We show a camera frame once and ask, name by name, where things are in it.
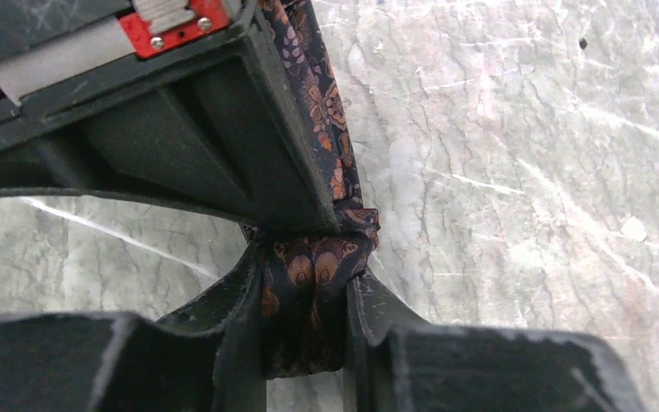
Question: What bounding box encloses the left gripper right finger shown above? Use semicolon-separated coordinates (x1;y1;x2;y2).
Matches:
344;271;644;411

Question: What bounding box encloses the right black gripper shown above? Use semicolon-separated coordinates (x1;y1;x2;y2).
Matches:
0;1;338;233

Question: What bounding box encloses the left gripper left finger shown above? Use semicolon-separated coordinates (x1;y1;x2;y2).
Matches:
0;245;267;411

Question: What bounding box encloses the dark orange patterned tie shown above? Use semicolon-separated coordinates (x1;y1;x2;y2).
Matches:
244;1;380;379

